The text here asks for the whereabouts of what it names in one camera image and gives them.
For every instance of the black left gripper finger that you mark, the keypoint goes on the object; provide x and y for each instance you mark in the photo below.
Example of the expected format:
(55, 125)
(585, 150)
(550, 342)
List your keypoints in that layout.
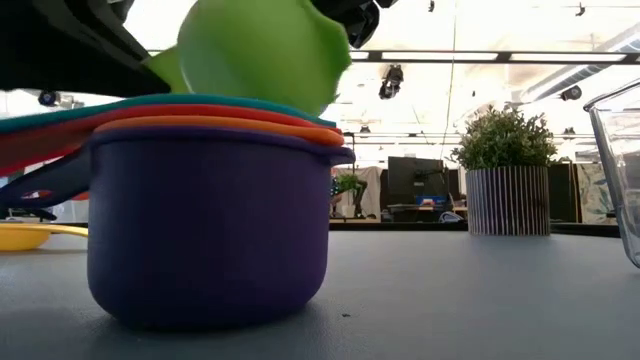
(117, 12)
(50, 45)

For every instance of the green measuring cup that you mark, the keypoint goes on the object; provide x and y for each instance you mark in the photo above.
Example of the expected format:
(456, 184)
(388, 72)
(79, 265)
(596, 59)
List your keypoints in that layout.
(260, 50)

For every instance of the teal measuring cup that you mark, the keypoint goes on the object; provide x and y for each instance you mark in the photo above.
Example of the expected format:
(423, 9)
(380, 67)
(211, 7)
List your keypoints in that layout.
(175, 100)

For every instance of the red measuring cup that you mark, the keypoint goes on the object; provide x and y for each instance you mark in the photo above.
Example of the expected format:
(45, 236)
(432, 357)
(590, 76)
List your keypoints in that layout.
(200, 111)

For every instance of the orange measuring cup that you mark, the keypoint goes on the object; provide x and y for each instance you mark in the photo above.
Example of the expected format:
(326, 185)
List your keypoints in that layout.
(225, 124)

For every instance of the yellow measuring cup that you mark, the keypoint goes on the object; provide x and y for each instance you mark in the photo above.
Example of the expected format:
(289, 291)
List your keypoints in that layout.
(25, 237)

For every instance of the purple measuring cup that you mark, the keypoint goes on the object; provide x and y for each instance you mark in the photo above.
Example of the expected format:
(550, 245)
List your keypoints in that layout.
(200, 225)

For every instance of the clear plastic basket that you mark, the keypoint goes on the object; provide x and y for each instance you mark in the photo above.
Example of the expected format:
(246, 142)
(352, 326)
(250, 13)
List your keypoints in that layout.
(620, 165)

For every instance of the small green background plant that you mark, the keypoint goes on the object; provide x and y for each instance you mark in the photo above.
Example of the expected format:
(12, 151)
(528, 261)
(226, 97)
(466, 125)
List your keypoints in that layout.
(350, 182)

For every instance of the black computer monitor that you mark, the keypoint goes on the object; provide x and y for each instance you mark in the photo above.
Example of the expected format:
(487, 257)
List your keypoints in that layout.
(415, 180)

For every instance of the beige hanging cloth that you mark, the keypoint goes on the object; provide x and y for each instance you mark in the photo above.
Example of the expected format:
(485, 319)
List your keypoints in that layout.
(374, 190)

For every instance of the flowering plant in striped pot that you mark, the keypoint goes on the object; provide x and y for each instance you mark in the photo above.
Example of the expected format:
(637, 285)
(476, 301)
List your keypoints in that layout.
(507, 200)

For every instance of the floral leaf curtain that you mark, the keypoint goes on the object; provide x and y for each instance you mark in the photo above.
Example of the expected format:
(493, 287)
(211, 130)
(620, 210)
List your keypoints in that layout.
(595, 195)

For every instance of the black overhead camera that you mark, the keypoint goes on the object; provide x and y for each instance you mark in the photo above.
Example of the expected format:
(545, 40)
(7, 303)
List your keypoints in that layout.
(392, 82)

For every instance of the black table frame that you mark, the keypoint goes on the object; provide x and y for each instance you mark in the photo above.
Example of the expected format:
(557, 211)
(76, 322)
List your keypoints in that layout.
(400, 226)

